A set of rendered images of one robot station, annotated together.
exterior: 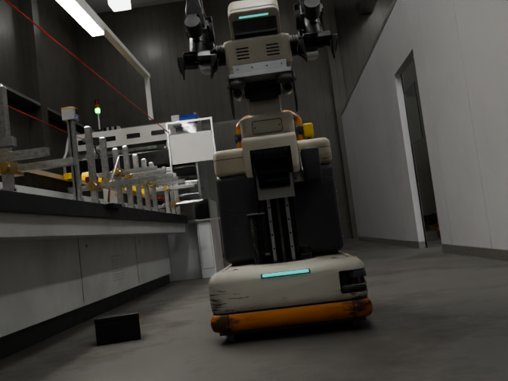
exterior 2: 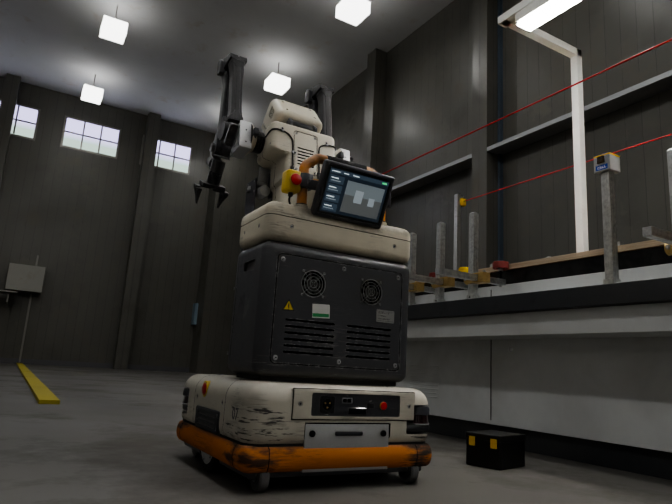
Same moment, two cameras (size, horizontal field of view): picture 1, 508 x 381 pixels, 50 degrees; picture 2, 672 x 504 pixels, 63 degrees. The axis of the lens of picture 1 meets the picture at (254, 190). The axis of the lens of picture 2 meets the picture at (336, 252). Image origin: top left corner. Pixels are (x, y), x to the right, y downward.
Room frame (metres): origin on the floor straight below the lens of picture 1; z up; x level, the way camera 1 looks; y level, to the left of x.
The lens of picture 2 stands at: (4.12, -1.06, 0.33)
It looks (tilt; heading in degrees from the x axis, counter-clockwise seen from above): 12 degrees up; 147
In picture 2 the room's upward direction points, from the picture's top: 3 degrees clockwise
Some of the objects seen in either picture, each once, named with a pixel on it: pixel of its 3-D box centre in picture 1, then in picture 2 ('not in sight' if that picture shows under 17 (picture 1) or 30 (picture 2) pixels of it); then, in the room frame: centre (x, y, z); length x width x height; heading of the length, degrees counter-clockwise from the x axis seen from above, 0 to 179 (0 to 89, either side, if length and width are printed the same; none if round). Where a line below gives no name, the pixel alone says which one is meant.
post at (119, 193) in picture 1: (118, 182); not in sight; (3.71, 0.91, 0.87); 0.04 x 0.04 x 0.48; 87
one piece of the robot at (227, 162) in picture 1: (277, 193); (319, 288); (2.55, -0.10, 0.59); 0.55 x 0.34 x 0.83; 87
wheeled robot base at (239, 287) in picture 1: (288, 287); (297, 417); (2.45, -0.10, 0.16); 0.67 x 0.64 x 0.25; 177
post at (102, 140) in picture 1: (106, 174); not in sight; (3.46, 0.92, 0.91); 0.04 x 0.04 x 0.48; 87
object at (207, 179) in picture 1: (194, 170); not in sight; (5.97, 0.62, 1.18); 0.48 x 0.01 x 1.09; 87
